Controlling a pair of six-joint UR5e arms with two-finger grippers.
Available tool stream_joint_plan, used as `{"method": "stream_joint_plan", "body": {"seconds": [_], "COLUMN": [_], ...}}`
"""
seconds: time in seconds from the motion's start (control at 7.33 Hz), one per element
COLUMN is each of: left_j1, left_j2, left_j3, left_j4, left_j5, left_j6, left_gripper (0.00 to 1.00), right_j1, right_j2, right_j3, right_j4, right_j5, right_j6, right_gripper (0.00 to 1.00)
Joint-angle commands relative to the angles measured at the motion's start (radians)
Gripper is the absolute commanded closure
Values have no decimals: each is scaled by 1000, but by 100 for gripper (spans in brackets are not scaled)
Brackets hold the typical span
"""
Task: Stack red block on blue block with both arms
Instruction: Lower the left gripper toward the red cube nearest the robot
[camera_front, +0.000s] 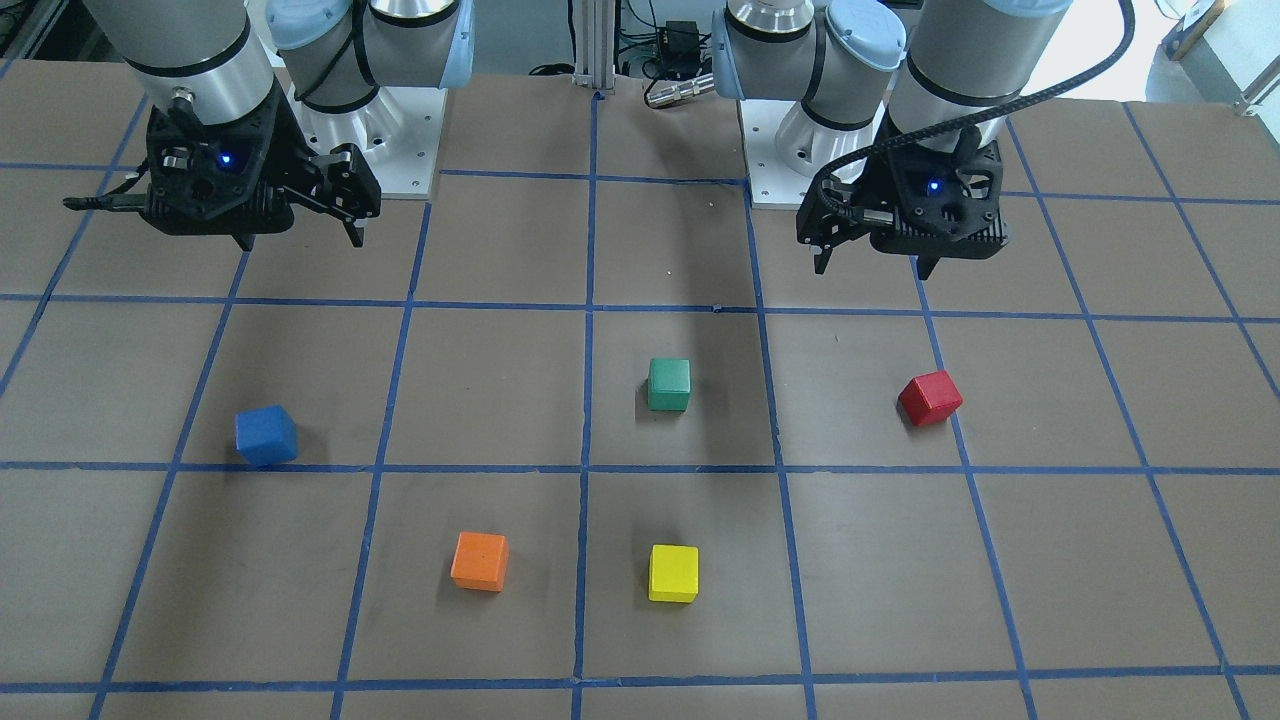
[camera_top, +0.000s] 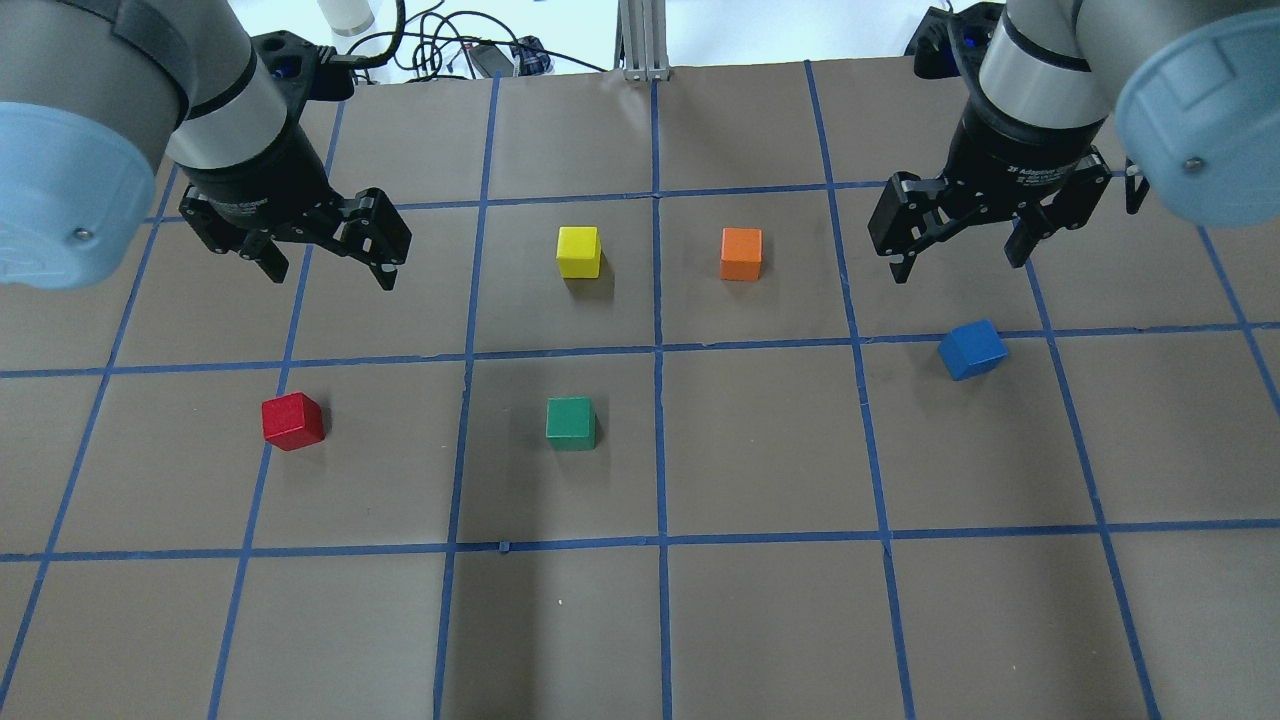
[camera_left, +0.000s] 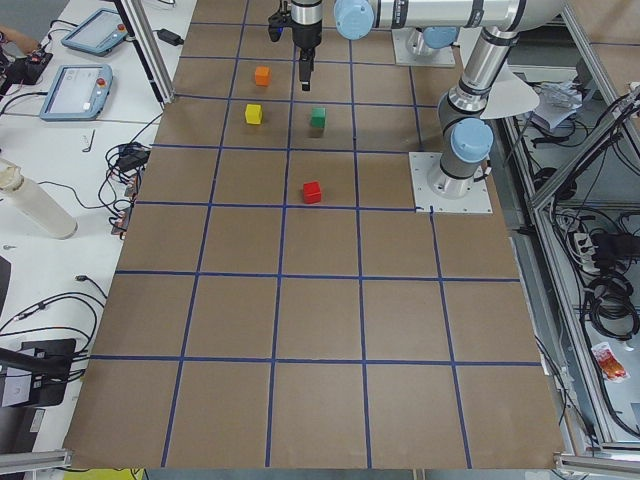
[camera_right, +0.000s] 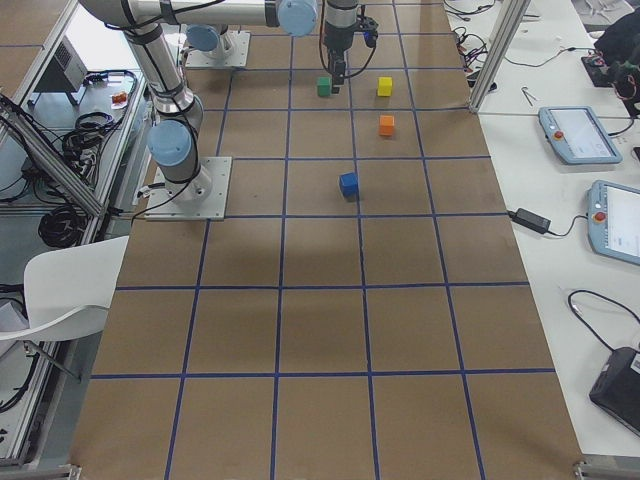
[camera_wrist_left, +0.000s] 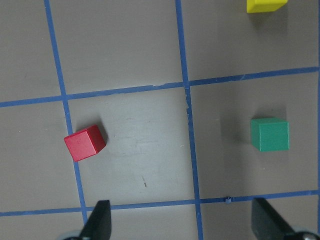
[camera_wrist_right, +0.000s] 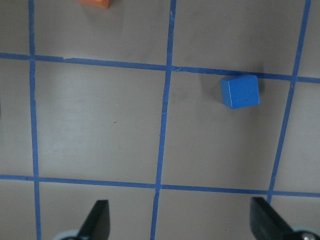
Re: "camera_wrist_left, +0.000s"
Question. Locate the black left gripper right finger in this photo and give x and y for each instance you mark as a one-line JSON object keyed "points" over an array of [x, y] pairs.
{"points": [[268, 224]]}

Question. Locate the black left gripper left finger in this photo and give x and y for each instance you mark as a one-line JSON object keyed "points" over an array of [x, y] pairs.
{"points": [[98, 225]]}

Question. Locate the green wooden block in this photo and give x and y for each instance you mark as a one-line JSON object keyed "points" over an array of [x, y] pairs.
{"points": [[270, 134]]}

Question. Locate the red wooden block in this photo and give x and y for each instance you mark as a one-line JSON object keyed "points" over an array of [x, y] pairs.
{"points": [[85, 143]]}

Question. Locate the yellow wooden block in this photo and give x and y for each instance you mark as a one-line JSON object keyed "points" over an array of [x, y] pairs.
{"points": [[264, 6]]}

